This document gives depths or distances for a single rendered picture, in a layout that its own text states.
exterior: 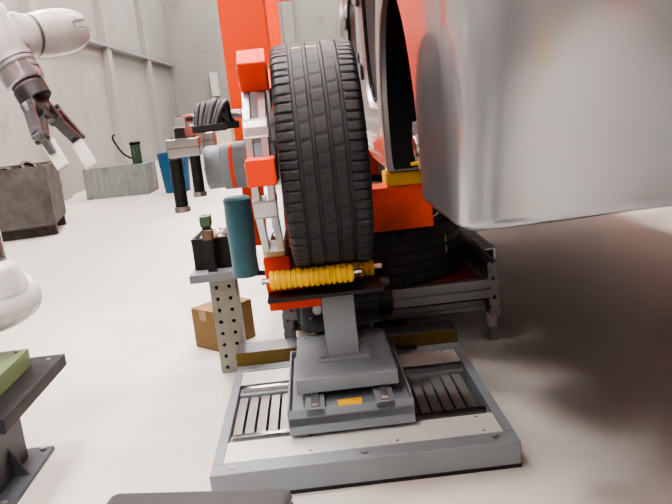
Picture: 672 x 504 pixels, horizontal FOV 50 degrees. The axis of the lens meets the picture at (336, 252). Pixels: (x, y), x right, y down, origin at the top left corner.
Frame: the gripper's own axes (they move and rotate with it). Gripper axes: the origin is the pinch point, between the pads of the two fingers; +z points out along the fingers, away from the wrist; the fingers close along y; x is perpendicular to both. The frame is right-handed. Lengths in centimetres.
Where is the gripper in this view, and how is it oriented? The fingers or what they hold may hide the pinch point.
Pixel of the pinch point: (76, 163)
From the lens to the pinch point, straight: 174.4
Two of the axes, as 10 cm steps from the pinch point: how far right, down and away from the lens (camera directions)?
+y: 1.2, -1.3, 9.8
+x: -8.5, 5.0, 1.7
